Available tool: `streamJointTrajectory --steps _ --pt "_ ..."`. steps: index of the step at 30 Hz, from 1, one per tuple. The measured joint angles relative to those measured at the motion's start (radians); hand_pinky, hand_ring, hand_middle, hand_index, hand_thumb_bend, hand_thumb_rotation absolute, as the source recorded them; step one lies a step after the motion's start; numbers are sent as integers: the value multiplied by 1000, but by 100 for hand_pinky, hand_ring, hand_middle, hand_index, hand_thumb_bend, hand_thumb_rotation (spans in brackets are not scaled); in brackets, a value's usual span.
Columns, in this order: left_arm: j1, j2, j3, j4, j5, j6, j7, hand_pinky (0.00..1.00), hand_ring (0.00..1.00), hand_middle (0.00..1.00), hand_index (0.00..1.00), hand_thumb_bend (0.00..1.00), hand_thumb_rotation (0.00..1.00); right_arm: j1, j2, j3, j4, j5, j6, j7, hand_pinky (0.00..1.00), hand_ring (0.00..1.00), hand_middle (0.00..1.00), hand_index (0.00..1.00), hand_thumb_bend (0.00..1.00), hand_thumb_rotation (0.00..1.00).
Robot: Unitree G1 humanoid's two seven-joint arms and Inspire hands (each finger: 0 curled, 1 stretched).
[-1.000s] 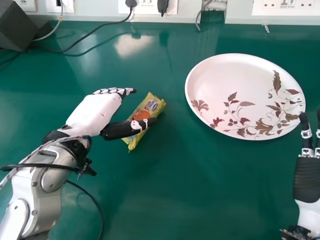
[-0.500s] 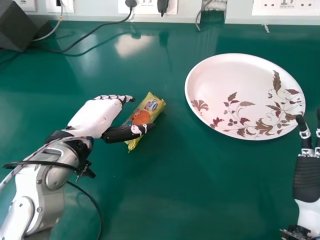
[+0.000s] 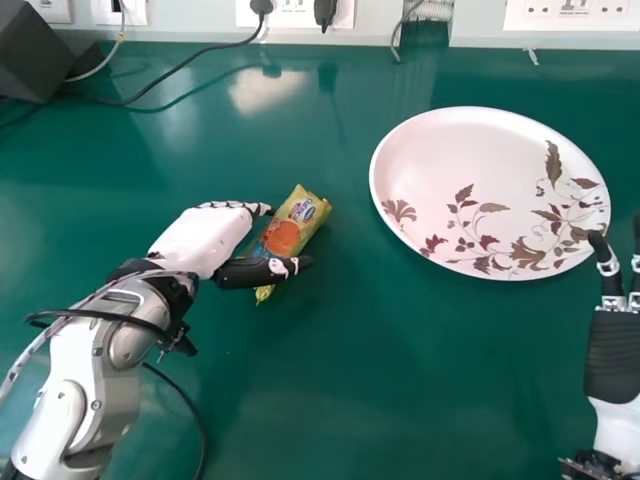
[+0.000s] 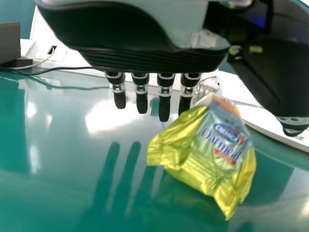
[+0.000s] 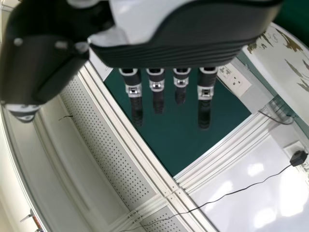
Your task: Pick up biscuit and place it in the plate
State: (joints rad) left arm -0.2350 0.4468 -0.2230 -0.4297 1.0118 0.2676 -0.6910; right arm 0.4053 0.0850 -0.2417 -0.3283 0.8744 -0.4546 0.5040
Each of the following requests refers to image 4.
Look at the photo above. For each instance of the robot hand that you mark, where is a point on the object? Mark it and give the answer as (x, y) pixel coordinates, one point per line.
(125, 31)

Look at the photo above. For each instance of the yellow-green biscuit packet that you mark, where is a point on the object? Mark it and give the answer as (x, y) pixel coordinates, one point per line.
(205, 157)

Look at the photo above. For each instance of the plate with brown leaf pattern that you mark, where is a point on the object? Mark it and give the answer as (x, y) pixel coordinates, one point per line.
(260, 120)

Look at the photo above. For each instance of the white socket strip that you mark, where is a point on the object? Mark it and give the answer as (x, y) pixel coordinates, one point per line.
(58, 52)

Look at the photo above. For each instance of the black box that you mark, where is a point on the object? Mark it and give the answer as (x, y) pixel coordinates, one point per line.
(9, 41)

